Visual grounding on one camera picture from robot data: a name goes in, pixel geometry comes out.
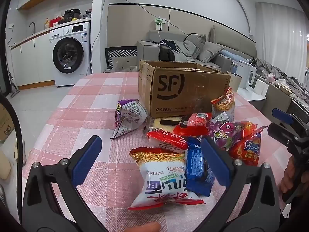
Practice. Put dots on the pink plaid tablecloth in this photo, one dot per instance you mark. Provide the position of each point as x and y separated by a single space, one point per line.
91 101

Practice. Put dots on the large white noodle snack packet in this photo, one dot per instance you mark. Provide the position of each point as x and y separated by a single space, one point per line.
161 178

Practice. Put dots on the black rice cooker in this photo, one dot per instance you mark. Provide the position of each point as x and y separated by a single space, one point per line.
71 15

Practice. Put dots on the white paper roll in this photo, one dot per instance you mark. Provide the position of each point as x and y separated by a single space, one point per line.
260 87

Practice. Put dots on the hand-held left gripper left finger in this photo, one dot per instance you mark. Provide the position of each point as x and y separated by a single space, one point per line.
87 159

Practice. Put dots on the kitchen faucet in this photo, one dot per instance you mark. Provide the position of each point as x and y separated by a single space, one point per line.
32 26

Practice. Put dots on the white curtain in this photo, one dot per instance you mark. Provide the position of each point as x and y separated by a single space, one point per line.
277 29

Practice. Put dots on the yellow bottle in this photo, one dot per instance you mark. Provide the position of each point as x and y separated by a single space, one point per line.
46 24

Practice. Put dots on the brown cardboard box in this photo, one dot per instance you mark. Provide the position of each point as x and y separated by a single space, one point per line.
183 87

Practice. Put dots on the white marble coffee table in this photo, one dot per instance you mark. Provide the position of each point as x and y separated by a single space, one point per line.
251 96

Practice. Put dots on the grey sofa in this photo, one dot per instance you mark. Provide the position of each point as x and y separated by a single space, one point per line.
149 50

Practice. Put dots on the red box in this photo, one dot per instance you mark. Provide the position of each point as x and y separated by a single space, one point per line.
56 21

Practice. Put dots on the person's left hand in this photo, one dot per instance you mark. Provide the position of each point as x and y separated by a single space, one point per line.
147 227

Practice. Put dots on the beige floor sheet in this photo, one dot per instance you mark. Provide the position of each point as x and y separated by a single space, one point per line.
120 68

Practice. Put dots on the person's right hand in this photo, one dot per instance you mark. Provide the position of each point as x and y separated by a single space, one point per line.
288 176

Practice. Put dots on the black and white patterned mat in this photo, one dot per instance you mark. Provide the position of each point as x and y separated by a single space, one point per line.
120 53

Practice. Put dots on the orange cone snack packet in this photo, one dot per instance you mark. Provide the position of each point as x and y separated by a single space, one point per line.
248 149

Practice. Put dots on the white washing machine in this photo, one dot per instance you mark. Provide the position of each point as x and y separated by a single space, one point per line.
70 53

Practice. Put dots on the blue cookie packet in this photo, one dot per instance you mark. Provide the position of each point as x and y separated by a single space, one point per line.
196 164

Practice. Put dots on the white electric kettle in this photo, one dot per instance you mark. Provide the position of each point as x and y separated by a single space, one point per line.
243 73

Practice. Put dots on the mop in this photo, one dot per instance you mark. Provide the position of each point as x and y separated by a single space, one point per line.
13 85

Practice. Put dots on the dark grey pillow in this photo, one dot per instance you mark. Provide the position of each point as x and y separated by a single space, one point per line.
195 43

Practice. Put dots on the yellow cracker packet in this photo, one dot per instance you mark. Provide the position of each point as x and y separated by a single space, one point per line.
159 122

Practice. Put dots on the red snack packet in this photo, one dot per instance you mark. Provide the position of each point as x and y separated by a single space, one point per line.
195 125

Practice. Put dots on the pile of clothes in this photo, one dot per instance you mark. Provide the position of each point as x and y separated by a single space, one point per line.
179 49

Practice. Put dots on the white kitchen counter cabinet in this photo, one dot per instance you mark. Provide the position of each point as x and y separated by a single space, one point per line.
36 58

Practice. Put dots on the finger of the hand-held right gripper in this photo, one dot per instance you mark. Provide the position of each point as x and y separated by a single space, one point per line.
282 116
280 133

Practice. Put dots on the printed cardboard box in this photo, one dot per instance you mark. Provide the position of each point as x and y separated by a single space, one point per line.
6 125

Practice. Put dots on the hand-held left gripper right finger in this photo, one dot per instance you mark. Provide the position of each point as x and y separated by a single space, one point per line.
214 159

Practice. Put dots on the light grey pillow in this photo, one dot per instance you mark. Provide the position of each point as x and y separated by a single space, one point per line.
210 50

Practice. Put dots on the beige cup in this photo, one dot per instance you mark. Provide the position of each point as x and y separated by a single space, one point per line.
235 83

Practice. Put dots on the purple grape candy packet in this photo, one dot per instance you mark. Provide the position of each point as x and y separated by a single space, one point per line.
224 133

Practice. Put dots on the light blue pillow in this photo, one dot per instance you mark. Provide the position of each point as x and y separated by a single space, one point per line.
228 54

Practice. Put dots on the red and white packet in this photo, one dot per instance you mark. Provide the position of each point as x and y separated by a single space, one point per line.
166 140

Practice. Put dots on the small noodle snack packet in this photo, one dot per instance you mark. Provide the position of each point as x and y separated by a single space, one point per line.
223 106

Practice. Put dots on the purple and white snack packet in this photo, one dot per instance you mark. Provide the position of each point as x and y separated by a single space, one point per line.
131 113

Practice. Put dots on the grey quilt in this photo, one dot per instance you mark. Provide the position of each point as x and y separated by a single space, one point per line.
277 70

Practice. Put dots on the green wall power strip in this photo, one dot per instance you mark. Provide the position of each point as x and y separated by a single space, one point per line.
159 23

